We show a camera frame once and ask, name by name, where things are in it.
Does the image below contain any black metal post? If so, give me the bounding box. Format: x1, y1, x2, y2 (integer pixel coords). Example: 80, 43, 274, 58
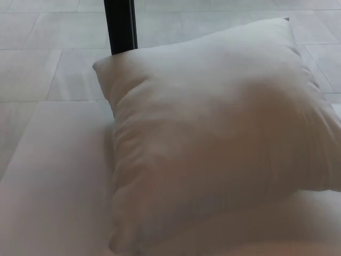
103, 0, 139, 57

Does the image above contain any white square pillow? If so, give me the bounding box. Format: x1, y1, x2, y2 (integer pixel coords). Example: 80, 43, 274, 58
92, 18, 341, 256

